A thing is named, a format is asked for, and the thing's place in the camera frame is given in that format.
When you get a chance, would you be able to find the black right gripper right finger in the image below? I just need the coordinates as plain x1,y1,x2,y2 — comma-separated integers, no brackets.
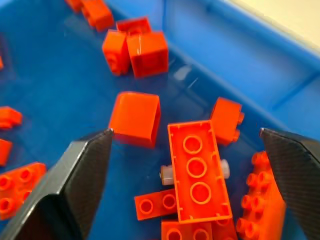
259,127,320,240

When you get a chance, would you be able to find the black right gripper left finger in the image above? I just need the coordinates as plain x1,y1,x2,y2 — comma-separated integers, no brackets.
0,128,115,240

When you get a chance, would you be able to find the blue plastic bin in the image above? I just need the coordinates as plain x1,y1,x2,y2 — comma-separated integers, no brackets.
0,0,320,240

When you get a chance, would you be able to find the long orange building brick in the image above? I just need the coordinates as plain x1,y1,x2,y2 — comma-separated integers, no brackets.
167,119,234,224
235,150,287,240

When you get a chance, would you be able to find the white cylindrical battery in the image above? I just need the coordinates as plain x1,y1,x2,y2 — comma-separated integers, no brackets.
159,159,230,186

